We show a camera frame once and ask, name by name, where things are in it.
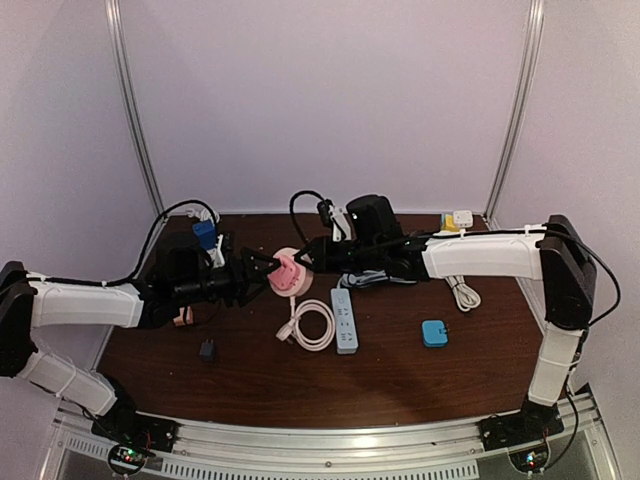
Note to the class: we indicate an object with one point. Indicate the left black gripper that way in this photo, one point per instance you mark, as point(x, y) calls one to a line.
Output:
point(239, 283)

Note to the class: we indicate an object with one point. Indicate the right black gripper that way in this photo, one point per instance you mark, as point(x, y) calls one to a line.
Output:
point(323, 256)

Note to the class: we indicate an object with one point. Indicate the light blue power strip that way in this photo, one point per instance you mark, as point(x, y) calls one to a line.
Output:
point(346, 336)

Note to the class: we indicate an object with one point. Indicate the salmon pink plug charger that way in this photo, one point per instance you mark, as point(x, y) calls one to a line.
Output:
point(184, 318)

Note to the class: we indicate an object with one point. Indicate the dark navy plug charger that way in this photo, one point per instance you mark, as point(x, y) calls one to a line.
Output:
point(207, 351)

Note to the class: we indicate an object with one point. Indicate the blue square plug adapter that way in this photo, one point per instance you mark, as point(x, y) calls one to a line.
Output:
point(434, 334)

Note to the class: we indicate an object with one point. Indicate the pink square plug adapter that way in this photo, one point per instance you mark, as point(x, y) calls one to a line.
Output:
point(286, 276)

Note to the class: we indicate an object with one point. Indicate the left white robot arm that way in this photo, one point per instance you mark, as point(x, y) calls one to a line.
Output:
point(30, 301)

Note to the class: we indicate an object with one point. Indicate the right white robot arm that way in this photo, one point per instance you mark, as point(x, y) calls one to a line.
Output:
point(551, 253)

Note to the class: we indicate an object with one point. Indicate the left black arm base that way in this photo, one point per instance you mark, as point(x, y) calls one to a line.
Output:
point(138, 438)

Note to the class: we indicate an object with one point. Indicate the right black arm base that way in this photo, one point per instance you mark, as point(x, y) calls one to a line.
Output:
point(524, 434)

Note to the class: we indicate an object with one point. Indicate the blue cube socket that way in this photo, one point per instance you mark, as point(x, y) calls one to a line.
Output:
point(206, 233)

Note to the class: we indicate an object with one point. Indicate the yellow cube socket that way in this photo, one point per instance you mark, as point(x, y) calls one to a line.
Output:
point(448, 224)

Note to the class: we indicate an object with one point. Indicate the white square socket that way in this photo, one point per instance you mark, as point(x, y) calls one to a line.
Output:
point(463, 219)

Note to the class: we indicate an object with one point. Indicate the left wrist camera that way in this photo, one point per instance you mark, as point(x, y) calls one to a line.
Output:
point(224, 246)

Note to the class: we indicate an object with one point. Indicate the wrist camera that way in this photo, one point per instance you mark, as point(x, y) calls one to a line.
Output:
point(335, 218)
point(224, 246)

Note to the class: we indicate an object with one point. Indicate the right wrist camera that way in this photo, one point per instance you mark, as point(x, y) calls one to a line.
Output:
point(335, 218)

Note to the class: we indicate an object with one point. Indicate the right aluminium frame post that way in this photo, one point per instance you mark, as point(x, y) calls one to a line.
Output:
point(529, 60)

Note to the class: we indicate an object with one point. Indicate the aluminium frame post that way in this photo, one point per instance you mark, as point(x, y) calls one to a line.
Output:
point(132, 114)
point(529, 60)

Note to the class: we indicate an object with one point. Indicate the aluminium front rail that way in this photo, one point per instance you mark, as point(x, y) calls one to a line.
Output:
point(441, 450)

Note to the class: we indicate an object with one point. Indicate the left aluminium frame post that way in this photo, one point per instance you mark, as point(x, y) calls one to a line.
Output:
point(132, 114)

